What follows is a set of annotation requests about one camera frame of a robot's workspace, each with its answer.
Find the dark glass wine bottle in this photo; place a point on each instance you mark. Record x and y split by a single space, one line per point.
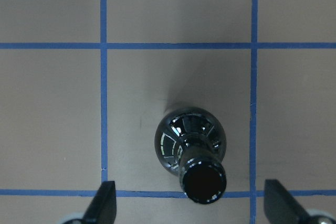
190 143

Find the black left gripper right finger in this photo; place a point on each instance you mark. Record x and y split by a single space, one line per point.
280 206

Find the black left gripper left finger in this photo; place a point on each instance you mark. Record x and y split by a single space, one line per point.
103 207

